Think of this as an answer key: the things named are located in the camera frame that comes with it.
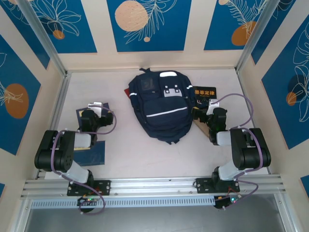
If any navy notebook gold label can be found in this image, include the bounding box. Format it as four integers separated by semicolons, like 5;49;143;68
76;102;113;126

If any brown kraft notebook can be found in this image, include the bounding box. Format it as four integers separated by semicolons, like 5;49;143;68
193;118;211;139

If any black book yellow title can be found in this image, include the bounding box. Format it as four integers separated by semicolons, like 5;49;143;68
193;86;217;110

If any navy notebook cream label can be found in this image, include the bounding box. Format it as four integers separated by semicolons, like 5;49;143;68
73;141;106;167

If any navy blue backpack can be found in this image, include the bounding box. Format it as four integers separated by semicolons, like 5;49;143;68
127;68;197;145

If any grey metal panel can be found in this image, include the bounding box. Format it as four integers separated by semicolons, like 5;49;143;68
24;194;290;232

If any aluminium table side rail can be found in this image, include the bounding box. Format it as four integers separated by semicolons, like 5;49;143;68
35;71;72;180
234;69;272;175

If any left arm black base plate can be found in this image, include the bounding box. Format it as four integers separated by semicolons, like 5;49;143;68
67;180;112;196

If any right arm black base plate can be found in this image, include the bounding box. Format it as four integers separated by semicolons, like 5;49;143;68
195;177;241;194

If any aluminium mounting rail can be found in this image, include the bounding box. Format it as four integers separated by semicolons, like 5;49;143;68
20;174;287;199

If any aluminium frame post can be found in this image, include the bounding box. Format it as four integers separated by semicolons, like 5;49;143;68
235;0;283;73
16;0;67;75

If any grey slotted cable duct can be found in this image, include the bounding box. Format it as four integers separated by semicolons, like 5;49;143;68
30;195;216;210

